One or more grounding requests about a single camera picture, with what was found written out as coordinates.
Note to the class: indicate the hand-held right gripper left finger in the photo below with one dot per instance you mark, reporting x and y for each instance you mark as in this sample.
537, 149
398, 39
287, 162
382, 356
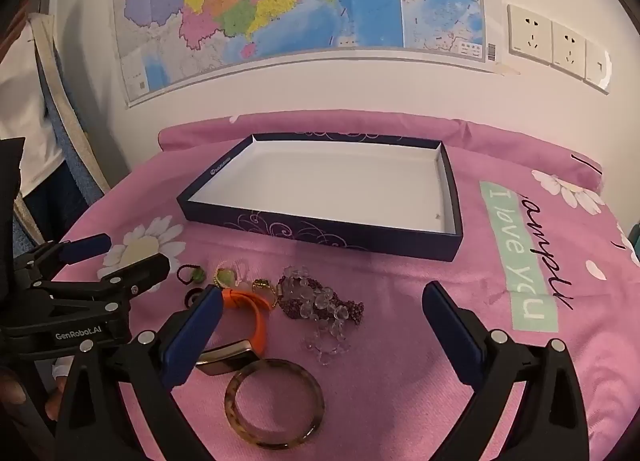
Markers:
192, 336

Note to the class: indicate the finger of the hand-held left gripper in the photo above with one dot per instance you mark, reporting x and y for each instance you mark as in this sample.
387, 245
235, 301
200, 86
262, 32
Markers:
145, 273
87, 247

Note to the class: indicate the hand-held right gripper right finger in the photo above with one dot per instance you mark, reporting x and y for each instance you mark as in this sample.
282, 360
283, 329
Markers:
452, 336

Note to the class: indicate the brown mottled bangle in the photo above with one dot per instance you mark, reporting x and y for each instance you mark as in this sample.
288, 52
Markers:
272, 440

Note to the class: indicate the dark blue shallow box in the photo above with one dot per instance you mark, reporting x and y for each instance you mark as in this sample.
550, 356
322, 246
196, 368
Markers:
325, 181

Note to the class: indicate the person's left hand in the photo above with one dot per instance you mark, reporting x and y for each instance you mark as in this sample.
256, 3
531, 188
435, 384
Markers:
12, 391

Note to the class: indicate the dark blue garment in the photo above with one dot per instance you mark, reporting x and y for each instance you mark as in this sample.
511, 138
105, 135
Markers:
50, 201

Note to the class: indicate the pink flowered blanket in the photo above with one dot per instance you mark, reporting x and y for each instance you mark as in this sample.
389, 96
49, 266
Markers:
400, 281

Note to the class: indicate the white garment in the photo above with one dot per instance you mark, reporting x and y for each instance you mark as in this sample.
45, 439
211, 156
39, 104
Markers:
25, 106

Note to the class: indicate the white wall socket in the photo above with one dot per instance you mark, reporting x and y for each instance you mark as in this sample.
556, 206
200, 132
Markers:
530, 33
597, 66
569, 48

